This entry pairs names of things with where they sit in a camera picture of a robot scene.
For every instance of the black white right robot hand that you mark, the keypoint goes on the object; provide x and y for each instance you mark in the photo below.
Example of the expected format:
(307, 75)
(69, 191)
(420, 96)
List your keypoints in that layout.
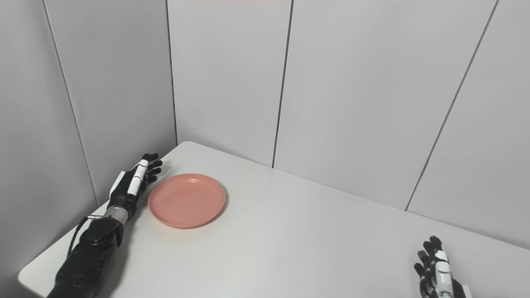
(441, 275)

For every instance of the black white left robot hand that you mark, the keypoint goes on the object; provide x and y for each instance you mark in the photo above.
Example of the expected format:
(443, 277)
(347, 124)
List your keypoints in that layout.
(131, 186)

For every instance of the pink round plate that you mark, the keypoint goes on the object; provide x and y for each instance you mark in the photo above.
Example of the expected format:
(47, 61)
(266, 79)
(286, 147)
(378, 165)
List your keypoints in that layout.
(186, 200)

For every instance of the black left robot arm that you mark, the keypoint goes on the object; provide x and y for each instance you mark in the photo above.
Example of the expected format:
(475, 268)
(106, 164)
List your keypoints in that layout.
(89, 256)

